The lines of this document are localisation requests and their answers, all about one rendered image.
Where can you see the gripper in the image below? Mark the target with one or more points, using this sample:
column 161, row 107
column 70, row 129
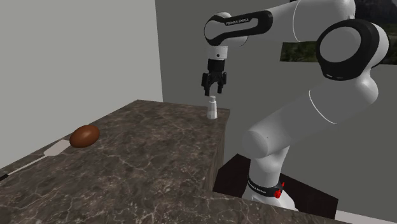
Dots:
column 215, row 67

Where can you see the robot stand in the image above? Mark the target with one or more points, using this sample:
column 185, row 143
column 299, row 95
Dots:
column 232, row 176

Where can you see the small white bottle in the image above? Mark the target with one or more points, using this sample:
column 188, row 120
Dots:
column 212, row 110

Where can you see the landscape wall picture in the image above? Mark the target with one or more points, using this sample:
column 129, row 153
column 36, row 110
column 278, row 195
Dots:
column 298, row 51

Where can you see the brown egg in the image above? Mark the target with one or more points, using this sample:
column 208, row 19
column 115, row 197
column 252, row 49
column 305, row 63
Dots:
column 84, row 136

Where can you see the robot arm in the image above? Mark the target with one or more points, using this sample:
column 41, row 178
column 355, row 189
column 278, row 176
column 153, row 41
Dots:
column 310, row 114

